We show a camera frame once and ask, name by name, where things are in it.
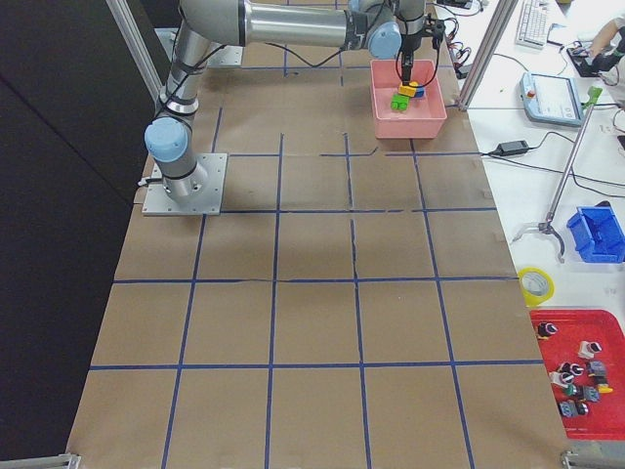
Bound black power adapter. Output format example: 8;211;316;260
493;140;529;156

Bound blue storage bin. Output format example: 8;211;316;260
566;201;624;264

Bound yellow tape roll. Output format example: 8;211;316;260
519;267;555;307

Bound yellow toy block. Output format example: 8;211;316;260
397;81;419;98

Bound aluminium frame post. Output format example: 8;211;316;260
457;0;518;110

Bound green toy block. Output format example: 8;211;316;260
391;94;411;111

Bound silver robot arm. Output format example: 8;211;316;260
145;1;444;203

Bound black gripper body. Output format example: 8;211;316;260
399;26;423;62

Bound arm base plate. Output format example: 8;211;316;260
143;153;228;216
206;45;244;68

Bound red plastic tray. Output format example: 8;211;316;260
530;309;624;440

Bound pink plastic box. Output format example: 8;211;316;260
370;60;447;139

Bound white keyboard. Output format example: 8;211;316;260
515;0;549;49

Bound teach pendant tablet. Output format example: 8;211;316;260
520;72;583;127

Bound long reach grabber tool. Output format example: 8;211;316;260
512;86;603;263

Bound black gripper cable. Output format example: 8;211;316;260
394;14;446;92

